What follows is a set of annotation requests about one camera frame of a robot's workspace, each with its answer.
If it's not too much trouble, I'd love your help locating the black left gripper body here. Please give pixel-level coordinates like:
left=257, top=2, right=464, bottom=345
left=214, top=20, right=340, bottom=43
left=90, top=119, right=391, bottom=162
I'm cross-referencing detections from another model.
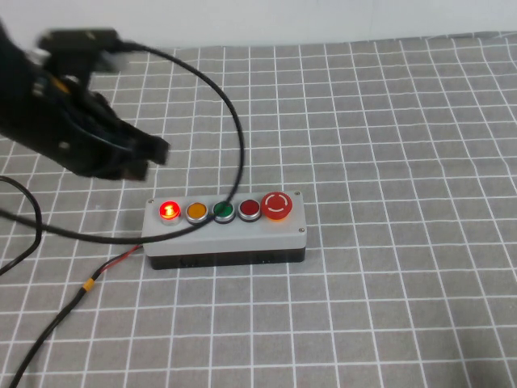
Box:
left=0, top=68, right=141, bottom=179

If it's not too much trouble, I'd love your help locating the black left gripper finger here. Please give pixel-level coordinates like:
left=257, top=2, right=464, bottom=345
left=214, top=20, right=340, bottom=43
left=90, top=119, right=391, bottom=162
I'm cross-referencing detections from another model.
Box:
left=132, top=133, right=170, bottom=166
left=119, top=158, right=149, bottom=182

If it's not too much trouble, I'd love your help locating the yellow push button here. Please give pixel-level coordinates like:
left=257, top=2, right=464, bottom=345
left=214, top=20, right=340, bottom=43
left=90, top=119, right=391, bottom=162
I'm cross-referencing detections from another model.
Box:
left=185, top=200, right=210, bottom=226

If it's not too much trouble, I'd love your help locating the green push button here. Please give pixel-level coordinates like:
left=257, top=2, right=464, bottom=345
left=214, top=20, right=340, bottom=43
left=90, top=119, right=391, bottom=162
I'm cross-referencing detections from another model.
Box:
left=212, top=200, right=237, bottom=225

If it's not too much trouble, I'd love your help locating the dark red push button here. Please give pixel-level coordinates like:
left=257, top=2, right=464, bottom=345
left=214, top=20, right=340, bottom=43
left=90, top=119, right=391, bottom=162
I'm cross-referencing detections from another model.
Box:
left=237, top=198, right=263, bottom=223

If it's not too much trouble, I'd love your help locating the red mushroom emergency stop button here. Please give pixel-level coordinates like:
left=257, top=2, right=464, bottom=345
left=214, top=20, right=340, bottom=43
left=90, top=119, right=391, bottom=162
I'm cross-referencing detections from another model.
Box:
left=260, top=191, right=293, bottom=223

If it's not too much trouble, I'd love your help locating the lit red indicator lamp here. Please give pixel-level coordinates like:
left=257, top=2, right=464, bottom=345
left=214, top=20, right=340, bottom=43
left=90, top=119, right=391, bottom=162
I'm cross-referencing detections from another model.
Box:
left=158, top=198, right=182, bottom=227

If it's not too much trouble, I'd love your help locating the grey checked tablecloth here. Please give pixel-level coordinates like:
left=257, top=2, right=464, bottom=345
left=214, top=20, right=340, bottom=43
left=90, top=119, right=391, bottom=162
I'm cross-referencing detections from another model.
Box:
left=0, top=31, right=517, bottom=388

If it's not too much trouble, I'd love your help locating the black looped cable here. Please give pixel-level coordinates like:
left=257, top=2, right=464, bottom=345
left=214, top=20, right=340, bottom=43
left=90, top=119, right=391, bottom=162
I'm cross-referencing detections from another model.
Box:
left=0, top=175, right=44, bottom=277

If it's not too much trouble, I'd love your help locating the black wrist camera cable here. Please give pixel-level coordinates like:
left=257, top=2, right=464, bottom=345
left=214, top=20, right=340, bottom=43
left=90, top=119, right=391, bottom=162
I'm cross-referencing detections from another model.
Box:
left=0, top=40, right=246, bottom=246

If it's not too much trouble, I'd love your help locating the red and black wire pair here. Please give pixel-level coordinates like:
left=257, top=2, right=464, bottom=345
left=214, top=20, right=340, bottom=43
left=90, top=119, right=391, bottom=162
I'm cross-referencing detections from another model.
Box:
left=90, top=244, right=145, bottom=280

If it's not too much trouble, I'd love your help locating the grey and black switch box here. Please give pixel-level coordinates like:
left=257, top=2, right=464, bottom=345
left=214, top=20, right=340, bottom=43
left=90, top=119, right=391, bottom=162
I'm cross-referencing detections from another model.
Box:
left=141, top=189, right=308, bottom=272

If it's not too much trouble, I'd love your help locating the black sheathed power cable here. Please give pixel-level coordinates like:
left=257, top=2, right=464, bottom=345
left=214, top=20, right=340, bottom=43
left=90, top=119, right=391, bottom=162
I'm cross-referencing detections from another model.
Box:
left=6, top=289, right=86, bottom=388

